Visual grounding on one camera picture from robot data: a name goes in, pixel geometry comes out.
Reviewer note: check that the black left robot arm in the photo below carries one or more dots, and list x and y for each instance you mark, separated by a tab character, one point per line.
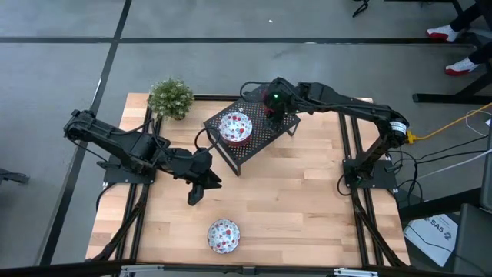
115	140

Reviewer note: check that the black desk foot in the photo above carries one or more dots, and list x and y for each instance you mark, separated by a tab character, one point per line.
442	99

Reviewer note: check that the black aluminium table frame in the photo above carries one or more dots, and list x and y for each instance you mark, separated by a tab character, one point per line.
215	97

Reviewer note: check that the small green potted plant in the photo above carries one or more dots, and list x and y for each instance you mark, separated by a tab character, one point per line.
171	98

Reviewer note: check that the dark office chair grey armrest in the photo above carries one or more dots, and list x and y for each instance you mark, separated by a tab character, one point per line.
474	242

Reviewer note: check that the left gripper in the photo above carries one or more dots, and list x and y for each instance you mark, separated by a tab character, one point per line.
190	165

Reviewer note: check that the red bowl floral interior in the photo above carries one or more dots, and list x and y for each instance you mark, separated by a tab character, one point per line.
240	144
223	235
235	127

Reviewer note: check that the silver metal bracket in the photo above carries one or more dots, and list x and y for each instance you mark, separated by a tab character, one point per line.
355	272
136	270

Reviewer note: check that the black perforated metal shelf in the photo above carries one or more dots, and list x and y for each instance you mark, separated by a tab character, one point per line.
261	134

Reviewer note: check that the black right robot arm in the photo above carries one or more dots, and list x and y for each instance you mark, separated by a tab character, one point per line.
346	107

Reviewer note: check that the black chair base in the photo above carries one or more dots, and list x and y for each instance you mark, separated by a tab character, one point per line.
13	177

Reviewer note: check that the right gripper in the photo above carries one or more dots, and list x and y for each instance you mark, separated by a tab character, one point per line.
282	96

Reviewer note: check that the person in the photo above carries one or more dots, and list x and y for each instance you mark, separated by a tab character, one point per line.
442	34

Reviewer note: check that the white printed paper sheet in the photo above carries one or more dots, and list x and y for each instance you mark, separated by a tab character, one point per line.
430	238

